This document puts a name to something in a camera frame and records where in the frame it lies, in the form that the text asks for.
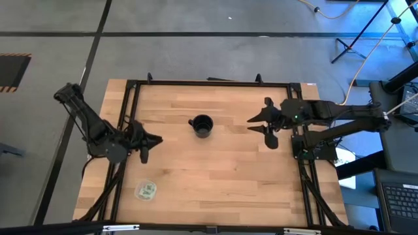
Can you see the black mug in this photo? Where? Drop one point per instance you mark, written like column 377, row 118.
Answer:
column 202, row 125

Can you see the dark laptop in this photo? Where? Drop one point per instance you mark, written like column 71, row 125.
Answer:
column 401, row 202

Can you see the black striped floor hatch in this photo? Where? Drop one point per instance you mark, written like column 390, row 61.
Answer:
column 12, row 72

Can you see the black power box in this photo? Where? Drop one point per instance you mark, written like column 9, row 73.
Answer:
column 409, row 104

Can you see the white paper sheet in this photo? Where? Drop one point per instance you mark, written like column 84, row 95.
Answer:
column 347, row 182

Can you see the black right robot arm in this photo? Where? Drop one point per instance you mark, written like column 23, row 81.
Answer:
column 339, row 114

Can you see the black metal table frame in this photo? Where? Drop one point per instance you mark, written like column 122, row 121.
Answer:
column 212, row 83

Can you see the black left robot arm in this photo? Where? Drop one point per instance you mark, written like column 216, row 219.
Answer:
column 94, row 130

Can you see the black tripod stand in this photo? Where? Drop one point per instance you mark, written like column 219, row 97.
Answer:
column 369, row 23

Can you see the silver metal bracket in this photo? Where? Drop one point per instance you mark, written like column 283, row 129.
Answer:
column 302, row 231
column 121, row 228

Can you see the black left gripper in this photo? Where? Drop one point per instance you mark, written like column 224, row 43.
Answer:
column 137, row 135

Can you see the clear plastic container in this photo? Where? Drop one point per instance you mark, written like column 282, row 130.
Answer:
column 138, row 192

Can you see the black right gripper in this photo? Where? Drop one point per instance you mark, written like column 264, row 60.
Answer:
column 283, row 115

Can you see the grey side desk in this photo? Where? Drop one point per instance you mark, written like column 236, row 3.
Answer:
column 401, row 153

